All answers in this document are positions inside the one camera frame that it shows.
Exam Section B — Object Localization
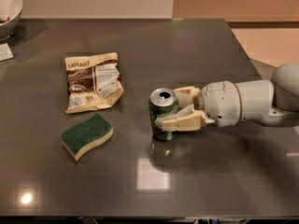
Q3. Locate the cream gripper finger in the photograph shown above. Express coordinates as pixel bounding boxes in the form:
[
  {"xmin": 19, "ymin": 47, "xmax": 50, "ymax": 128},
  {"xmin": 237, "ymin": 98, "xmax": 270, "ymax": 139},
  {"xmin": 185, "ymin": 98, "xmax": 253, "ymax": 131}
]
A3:
[
  {"xmin": 154, "ymin": 105, "xmax": 215, "ymax": 132},
  {"xmin": 174, "ymin": 86, "xmax": 200, "ymax": 108}
]

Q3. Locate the green soda can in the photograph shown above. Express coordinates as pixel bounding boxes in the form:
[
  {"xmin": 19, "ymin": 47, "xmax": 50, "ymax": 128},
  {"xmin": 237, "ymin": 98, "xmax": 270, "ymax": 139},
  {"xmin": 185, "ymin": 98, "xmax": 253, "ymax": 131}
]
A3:
[{"xmin": 149, "ymin": 88, "xmax": 178, "ymax": 141}]

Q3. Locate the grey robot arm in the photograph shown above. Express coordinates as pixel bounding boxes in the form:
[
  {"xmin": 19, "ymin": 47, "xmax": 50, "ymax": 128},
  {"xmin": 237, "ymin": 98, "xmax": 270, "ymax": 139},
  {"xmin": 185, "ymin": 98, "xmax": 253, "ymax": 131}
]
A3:
[{"xmin": 154, "ymin": 63, "xmax": 299, "ymax": 132}]

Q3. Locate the green yellow sponge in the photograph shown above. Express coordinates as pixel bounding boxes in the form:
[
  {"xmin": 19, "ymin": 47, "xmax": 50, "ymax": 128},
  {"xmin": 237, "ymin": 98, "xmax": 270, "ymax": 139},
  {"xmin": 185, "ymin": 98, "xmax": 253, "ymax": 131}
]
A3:
[{"xmin": 61, "ymin": 114, "xmax": 113, "ymax": 161}]

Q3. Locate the cream brown snack bag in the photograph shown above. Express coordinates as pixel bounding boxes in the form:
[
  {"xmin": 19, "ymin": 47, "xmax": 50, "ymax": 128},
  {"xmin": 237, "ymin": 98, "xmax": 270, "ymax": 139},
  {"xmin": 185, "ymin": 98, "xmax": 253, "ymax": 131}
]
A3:
[{"xmin": 65, "ymin": 52, "xmax": 123, "ymax": 114}]

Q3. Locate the white paper card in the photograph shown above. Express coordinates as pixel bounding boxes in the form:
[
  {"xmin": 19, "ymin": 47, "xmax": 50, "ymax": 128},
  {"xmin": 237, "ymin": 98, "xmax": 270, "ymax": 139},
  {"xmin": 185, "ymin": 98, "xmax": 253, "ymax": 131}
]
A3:
[{"xmin": 0, "ymin": 43, "xmax": 13, "ymax": 61}]

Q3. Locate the metal bowl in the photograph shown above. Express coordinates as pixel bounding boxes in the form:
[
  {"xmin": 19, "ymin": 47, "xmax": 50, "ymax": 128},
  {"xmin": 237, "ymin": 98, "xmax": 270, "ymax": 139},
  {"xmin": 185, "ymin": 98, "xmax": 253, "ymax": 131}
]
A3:
[{"xmin": 0, "ymin": 0, "xmax": 23, "ymax": 40}]

